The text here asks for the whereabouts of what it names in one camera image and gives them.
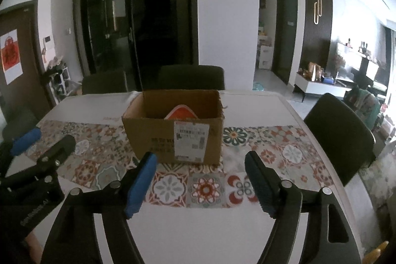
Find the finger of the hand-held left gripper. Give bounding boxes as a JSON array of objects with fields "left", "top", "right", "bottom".
[
  {"left": 0, "top": 136, "right": 76, "bottom": 190},
  {"left": 0, "top": 127, "right": 42, "bottom": 168}
]

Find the green patterned cloth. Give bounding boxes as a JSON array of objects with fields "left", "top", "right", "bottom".
[{"left": 343, "top": 88, "right": 383, "bottom": 131}]

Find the yellow plastic object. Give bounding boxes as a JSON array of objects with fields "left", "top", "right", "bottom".
[{"left": 365, "top": 241, "right": 390, "bottom": 264}]

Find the brown wooden door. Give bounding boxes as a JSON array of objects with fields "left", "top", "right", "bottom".
[{"left": 0, "top": 0, "right": 51, "bottom": 122}]

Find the brown cardboard box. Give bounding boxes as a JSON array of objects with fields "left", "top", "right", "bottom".
[{"left": 122, "top": 90, "right": 225, "bottom": 166}]

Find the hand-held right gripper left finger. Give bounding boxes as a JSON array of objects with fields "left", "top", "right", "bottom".
[{"left": 46, "top": 152, "right": 159, "bottom": 264}]

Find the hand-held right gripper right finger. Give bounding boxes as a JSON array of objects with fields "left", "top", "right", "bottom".
[{"left": 244, "top": 150, "right": 363, "bottom": 264}]

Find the floral patterned table runner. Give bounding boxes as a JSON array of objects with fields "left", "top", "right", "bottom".
[{"left": 26, "top": 120, "right": 335, "bottom": 209}]

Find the white low cabinet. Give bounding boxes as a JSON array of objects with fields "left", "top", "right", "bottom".
[{"left": 294, "top": 71, "right": 353, "bottom": 102}]

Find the person's left forearm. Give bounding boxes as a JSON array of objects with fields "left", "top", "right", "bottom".
[{"left": 23, "top": 235, "right": 47, "bottom": 264}]

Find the red and white door poster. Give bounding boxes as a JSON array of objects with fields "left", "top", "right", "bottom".
[{"left": 0, "top": 29, "right": 24, "bottom": 85}]

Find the dark dining chair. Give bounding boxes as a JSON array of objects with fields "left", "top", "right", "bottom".
[
  {"left": 1, "top": 106, "right": 39, "bottom": 141},
  {"left": 82, "top": 71, "right": 128, "bottom": 95},
  {"left": 304, "top": 93, "right": 376, "bottom": 187},
  {"left": 158, "top": 65, "right": 225, "bottom": 90}
]

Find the dark interior door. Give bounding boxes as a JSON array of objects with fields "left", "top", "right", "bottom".
[{"left": 272, "top": 0, "right": 298, "bottom": 85}]

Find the red soft pouch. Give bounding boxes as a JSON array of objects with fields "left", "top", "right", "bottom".
[{"left": 164, "top": 105, "right": 199, "bottom": 120}]

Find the dark glass sliding door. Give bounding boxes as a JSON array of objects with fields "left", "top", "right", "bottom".
[{"left": 73, "top": 0, "right": 198, "bottom": 88}]

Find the white shoe rack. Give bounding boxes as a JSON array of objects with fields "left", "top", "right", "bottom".
[{"left": 42, "top": 57, "right": 75, "bottom": 104}]

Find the cluttered white desk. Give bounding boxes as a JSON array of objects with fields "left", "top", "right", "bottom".
[{"left": 336, "top": 41, "right": 389, "bottom": 88}]

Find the gold wall ornament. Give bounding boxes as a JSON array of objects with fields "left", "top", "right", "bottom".
[{"left": 313, "top": 0, "right": 323, "bottom": 25}]

